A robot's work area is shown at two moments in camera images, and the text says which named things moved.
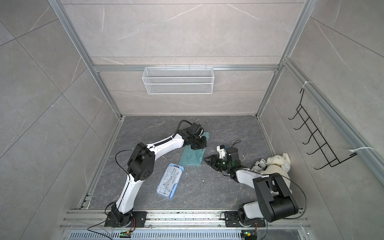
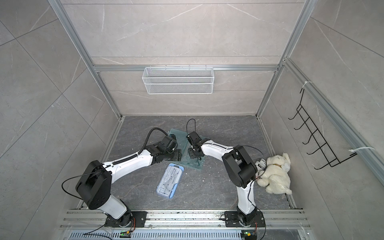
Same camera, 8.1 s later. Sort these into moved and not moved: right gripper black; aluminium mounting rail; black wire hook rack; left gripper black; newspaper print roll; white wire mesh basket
Moved: right gripper black; left gripper black
Not moved: newspaper print roll; black wire hook rack; white wire mesh basket; aluminium mounting rail
